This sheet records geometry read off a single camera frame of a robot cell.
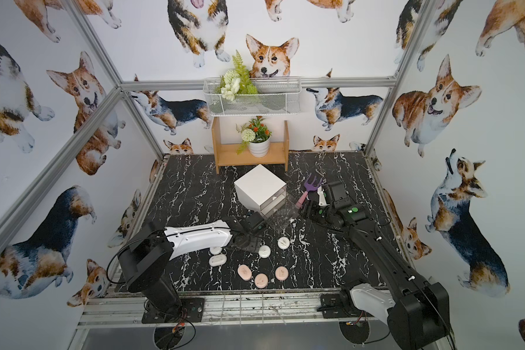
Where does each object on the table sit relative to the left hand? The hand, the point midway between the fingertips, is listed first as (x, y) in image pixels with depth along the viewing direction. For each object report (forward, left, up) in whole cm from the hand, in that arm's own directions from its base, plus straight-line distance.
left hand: (250, 237), depth 89 cm
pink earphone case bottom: (-17, -5, +1) cm, 17 cm away
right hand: (+4, -23, +16) cm, 28 cm away
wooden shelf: (+41, +14, +6) cm, 44 cm away
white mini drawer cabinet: (+15, -5, +11) cm, 20 cm away
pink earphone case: (-14, -12, 0) cm, 19 cm away
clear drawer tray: (+10, -14, -2) cm, 17 cm away
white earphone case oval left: (-9, +12, 0) cm, 15 cm away
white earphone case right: (-3, -13, 0) cm, 14 cm away
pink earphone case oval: (-13, +1, +1) cm, 14 cm away
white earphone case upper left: (-5, +13, 0) cm, 14 cm away
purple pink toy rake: (+27, -27, -3) cm, 38 cm away
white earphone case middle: (-6, -6, 0) cm, 8 cm away
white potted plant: (+41, -3, +18) cm, 45 cm away
